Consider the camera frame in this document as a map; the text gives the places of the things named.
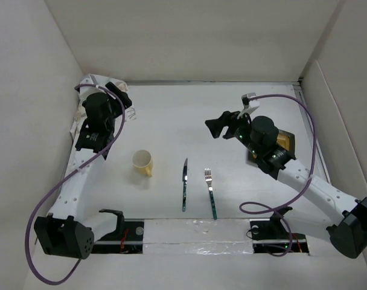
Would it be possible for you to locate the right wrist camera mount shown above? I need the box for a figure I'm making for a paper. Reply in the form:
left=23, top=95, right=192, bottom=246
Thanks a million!
left=237, top=92, right=260, bottom=119

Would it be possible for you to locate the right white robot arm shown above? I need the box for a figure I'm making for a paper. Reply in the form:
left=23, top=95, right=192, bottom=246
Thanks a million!
left=205, top=111, right=367, bottom=259

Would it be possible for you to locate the square yellow black plate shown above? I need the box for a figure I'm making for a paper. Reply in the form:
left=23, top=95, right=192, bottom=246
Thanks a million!
left=246, top=129, right=295, bottom=164

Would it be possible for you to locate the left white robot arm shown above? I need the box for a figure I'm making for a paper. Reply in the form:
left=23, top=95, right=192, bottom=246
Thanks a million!
left=34, top=82, right=132, bottom=259

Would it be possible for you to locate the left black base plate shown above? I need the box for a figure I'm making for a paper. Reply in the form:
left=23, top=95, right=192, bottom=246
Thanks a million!
left=92, top=219, right=144, bottom=254

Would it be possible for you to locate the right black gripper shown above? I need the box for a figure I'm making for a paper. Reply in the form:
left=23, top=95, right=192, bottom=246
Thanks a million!
left=205, top=108, right=261, bottom=156

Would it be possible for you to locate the yellow mug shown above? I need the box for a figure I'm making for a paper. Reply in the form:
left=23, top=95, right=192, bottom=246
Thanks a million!
left=132, top=150, right=153, bottom=178

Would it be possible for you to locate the knife with teal handle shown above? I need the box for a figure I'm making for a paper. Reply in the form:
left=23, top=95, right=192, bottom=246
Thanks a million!
left=182, top=158, right=188, bottom=212

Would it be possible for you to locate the floral animal print cloth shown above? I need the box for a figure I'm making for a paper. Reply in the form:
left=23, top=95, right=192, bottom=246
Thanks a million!
left=69, top=73, right=138, bottom=140

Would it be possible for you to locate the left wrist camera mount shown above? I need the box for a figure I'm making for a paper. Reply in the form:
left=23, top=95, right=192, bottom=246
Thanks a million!
left=78, top=74, right=99, bottom=89

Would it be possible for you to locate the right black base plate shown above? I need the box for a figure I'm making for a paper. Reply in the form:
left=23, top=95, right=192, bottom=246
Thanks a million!
left=246, top=218, right=309, bottom=254

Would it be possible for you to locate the fork with teal handle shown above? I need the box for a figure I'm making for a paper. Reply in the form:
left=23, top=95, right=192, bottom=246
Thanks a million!
left=204, top=168, right=217, bottom=220

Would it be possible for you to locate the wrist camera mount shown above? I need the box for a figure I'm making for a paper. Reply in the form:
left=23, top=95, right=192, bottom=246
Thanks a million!
left=237, top=92, right=260, bottom=119
left=78, top=74, right=99, bottom=89

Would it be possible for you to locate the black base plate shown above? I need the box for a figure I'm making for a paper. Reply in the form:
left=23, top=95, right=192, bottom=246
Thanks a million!
left=92, top=219, right=144, bottom=254
left=246, top=218, right=309, bottom=254

